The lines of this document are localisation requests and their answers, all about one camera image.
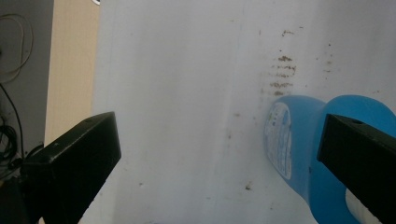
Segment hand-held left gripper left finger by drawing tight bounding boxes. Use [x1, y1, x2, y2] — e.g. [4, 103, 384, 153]
[20, 111, 122, 224]

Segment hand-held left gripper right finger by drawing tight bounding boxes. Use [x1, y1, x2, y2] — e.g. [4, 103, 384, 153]
[317, 113, 396, 224]

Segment blue detergent bottle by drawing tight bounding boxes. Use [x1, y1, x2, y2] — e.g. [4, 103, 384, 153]
[263, 94, 396, 224]

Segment black cable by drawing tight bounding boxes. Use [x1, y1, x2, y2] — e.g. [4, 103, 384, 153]
[0, 83, 45, 180]

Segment white cable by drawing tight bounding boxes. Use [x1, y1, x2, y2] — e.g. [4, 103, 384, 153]
[0, 13, 35, 84]

